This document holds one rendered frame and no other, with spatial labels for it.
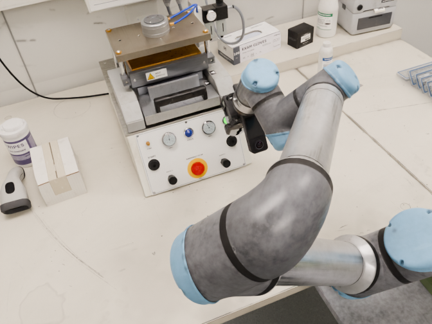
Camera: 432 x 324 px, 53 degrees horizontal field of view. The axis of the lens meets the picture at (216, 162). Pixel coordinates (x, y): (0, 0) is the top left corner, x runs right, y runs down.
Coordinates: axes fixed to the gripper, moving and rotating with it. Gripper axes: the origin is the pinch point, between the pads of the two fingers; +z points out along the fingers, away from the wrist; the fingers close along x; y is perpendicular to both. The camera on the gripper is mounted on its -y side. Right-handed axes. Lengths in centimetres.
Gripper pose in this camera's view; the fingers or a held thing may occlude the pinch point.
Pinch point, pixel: (235, 134)
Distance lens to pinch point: 122.9
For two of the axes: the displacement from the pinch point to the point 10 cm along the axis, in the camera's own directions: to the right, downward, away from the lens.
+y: -3.3, -9.2, 2.0
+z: -1.4, 2.5, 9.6
